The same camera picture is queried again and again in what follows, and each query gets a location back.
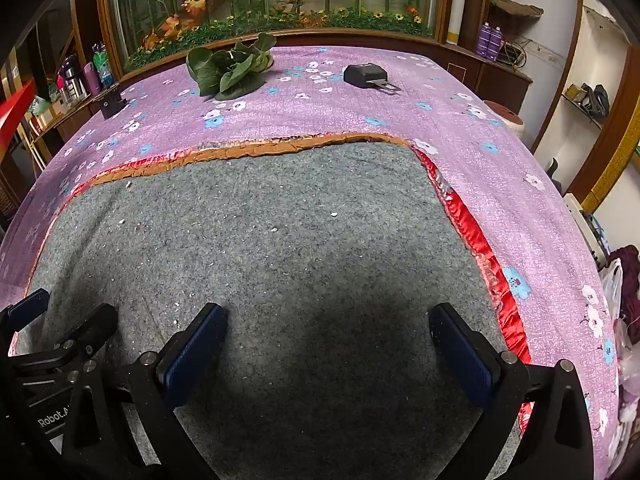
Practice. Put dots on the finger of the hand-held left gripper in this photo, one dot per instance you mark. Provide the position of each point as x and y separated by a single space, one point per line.
95 324
29 306

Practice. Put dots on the brown slab on shelf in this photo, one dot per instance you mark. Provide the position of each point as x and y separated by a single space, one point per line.
515 10

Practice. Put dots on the white plastic bag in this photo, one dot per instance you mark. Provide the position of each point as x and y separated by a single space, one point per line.
617 300

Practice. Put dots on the grey felt mat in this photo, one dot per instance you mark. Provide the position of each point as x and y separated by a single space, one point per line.
300 235

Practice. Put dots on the purple floral blanket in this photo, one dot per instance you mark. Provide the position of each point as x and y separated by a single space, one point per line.
350 110

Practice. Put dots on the black clip device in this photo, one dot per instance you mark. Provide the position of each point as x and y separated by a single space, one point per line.
362 74

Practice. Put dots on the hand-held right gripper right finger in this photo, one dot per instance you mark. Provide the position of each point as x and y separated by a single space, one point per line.
465 360

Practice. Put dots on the purple spray can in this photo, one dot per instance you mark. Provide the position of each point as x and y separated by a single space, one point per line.
495 42
483 40

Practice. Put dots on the green bok choy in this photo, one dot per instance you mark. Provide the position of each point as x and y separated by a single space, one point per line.
230 75

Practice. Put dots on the dark maroon cloth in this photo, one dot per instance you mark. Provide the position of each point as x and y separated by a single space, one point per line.
631 280

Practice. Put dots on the gold trimmed arch frame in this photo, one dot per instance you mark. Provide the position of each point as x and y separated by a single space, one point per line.
617 155

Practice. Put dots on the pink bottle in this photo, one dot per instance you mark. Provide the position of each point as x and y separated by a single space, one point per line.
90 79

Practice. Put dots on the red panel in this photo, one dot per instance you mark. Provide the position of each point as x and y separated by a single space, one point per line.
15 110

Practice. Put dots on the green bottle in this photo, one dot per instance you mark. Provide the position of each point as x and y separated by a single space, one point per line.
102 66

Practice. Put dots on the white jar with brown lid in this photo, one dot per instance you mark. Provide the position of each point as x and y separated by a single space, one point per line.
506 116

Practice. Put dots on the glass case with artificial plants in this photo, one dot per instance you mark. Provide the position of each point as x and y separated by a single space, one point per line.
275 0

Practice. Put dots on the black and silver flask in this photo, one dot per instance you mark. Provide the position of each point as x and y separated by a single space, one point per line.
72 79

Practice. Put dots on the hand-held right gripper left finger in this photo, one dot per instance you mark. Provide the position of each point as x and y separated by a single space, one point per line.
195 357

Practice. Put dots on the wooden cabinet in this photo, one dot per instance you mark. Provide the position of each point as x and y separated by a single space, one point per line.
492 77

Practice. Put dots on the small black stand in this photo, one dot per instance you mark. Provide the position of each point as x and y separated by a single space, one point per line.
111 102

